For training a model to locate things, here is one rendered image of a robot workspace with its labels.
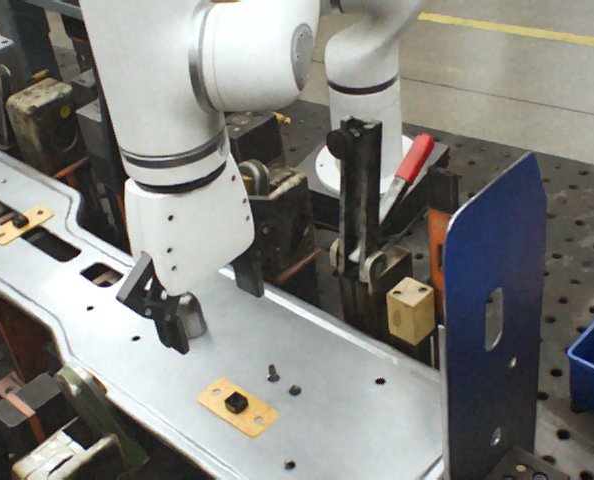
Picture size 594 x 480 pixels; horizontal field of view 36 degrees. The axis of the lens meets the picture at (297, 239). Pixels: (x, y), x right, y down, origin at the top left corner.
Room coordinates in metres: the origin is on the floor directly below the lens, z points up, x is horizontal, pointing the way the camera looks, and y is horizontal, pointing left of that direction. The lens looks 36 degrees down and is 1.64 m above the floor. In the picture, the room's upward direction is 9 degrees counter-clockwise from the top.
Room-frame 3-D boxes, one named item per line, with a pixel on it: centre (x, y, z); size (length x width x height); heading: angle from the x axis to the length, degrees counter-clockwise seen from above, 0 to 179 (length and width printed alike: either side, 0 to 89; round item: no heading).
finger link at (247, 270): (0.66, 0.04, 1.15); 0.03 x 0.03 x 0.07; 42
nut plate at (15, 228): (1.00, 0.35, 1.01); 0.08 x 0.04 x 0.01; 132
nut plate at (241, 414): (0.62, 0.08, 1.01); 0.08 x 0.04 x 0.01; 42
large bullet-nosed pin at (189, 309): (0.75, 0.13, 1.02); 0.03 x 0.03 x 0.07
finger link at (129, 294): (0.59, 0.12, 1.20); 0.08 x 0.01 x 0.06; 132
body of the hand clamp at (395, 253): (0.76, -0.08, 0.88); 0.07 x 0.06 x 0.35; 132
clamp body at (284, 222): (0.91, 0.02, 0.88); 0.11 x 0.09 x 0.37; 132
